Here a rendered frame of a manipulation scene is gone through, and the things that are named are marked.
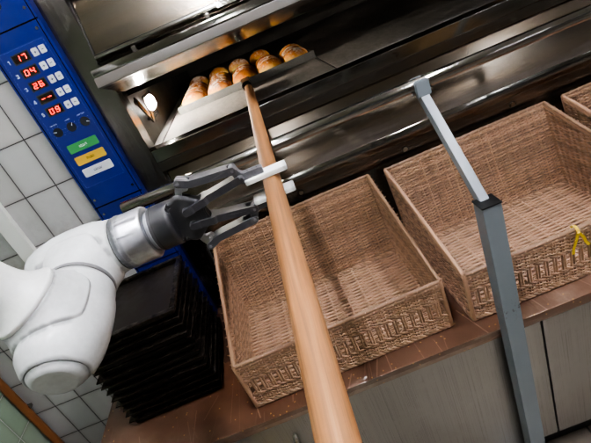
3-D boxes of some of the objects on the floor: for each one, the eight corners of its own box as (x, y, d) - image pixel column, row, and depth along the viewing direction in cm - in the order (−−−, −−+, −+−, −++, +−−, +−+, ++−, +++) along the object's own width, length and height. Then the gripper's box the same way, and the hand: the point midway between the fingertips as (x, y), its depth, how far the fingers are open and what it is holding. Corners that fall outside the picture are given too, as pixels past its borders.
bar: (302, 482, 156) (121, 199, 103) (650, 348, 150) (648, -24, 98) (317, 587, 128) (82, 271, 75) (747, 425, 122) (816, -37, 70)
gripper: (134, 179, 72) (269, 123, 71) (179, 257, 80) (303, 206, 79) (124, 197, 66) (273, 134, 65) (175, 279, 73) (310, 225, 72)
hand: (270, 182), depth 72 cm, fingers closed on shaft, 3 cm apart
